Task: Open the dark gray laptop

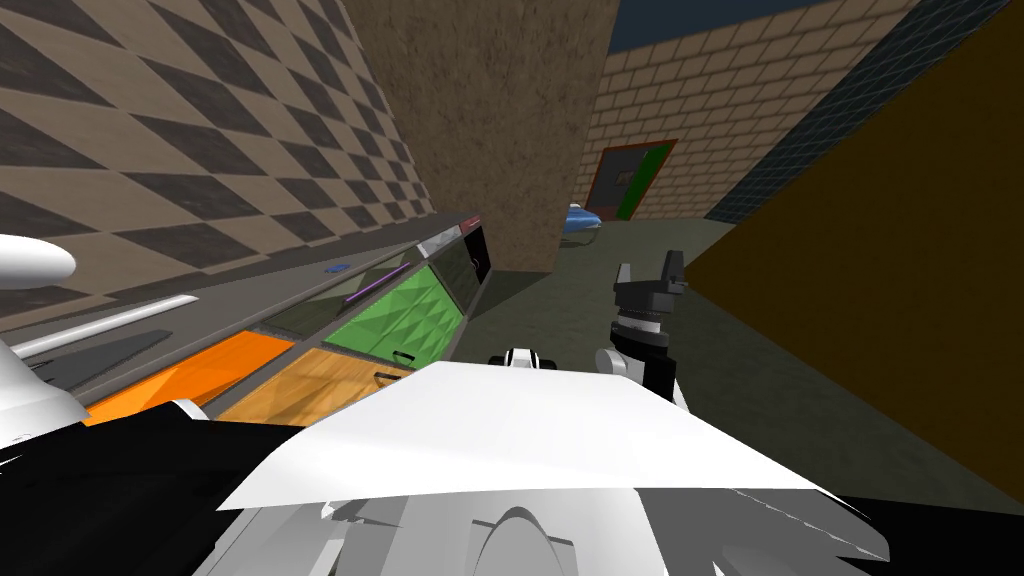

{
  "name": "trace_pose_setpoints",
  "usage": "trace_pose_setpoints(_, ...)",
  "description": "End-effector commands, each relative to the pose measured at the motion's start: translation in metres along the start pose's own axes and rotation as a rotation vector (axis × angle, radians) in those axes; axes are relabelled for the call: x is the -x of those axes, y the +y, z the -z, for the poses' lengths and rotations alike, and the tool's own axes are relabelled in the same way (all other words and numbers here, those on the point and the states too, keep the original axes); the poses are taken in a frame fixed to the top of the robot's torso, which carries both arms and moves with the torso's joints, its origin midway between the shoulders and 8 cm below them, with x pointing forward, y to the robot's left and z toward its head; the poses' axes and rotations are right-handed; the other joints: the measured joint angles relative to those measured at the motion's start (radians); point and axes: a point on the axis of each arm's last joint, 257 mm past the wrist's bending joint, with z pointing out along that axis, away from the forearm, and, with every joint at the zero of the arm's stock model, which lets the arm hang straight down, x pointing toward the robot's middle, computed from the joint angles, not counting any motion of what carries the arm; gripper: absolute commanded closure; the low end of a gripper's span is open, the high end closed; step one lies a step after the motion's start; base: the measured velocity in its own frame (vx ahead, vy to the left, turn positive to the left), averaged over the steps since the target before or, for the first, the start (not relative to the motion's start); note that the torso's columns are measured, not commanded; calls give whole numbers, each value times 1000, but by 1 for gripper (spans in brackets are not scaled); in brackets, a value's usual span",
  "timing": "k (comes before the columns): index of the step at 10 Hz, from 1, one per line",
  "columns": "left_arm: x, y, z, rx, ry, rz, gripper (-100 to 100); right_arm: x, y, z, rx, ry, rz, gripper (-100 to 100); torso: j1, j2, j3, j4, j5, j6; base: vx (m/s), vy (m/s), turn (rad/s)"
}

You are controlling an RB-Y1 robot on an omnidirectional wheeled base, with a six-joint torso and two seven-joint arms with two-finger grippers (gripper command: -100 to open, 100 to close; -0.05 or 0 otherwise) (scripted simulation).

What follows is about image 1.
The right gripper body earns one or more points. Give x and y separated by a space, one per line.
645 301

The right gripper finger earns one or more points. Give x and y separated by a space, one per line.
625 276
672 272

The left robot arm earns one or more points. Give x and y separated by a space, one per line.
112 496

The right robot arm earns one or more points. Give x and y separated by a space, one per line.
658 374

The blue rounded seat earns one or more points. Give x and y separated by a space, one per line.
581 219

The green door with grey panel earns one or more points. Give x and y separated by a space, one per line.
632 180

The black appliance with silver top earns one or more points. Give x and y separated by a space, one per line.
464 268

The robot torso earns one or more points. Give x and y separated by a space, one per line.
512 448

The green drawer front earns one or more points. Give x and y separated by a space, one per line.
400 320

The small blue flat object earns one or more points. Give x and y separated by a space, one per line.
338 268

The dark glass cupboard door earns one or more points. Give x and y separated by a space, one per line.
320 308

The light wood drawer front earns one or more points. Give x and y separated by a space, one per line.
304 392

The orange cupboard front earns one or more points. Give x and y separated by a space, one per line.
192 372

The dark grey sink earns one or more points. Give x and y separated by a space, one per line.
112 356

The white bar faucet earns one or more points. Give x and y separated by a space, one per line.
104 320

